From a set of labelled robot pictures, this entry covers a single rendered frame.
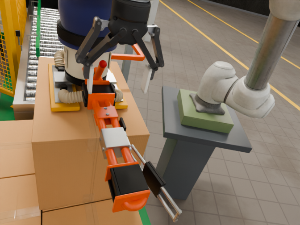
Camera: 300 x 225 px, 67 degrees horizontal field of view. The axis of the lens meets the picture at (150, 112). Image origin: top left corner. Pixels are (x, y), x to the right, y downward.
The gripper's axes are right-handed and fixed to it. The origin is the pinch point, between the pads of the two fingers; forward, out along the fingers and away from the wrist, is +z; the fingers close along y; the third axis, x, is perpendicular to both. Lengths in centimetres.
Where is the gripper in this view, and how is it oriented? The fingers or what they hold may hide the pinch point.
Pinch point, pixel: (118, 86)
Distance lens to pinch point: 55.7
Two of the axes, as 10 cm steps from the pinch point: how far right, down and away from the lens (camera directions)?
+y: -9.2, 0.4, -4.0
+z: -2.2, 7.9, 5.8
